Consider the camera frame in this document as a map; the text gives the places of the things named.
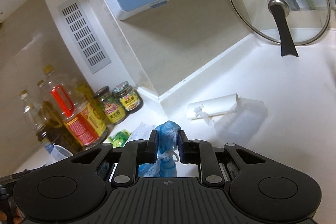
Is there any blue face mask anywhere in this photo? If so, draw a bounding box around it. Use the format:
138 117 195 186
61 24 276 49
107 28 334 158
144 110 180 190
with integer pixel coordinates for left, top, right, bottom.
138 121 181 177

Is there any person's hand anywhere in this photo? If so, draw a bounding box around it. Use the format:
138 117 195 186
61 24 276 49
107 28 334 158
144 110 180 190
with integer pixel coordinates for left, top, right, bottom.
0 208 25 224

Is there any green packet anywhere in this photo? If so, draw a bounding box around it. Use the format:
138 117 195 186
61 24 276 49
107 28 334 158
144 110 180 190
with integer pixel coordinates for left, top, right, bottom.
106 130 130 148

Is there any white mesh packet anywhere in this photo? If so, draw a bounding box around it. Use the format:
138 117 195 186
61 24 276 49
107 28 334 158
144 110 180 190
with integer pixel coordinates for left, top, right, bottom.
127 123 155 142

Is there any white paper roll wrapper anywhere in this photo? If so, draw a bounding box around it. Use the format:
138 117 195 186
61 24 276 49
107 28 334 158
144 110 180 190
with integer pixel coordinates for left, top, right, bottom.
186 94 239 120

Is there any sauce jar red label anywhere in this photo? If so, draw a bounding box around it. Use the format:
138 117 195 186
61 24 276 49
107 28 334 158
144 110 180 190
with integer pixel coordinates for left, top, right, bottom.
93 86 127 124

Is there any clear plastic sheet wrapper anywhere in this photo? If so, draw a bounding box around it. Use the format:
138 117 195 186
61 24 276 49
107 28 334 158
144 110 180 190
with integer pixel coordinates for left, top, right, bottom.
214 98 268 139

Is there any sauce jar yellow label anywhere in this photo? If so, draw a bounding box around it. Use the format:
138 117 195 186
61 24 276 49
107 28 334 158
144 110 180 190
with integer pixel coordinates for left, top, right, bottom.
113 81 143 113

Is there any large cooking oil bottle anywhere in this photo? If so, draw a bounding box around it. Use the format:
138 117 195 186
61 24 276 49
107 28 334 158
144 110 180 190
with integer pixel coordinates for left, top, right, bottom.
43 65 109 148

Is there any small plastic cup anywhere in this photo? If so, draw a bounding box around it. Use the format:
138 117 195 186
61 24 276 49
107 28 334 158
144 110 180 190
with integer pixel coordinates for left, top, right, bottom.
47 144 73 165

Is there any white vent grille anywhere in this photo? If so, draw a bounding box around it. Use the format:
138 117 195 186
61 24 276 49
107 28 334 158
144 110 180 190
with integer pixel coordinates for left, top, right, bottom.
58 0 111 74

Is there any clear oil bottle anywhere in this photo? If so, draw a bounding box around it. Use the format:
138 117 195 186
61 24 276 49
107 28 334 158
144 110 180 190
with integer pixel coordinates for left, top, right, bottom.
19 89 54 154

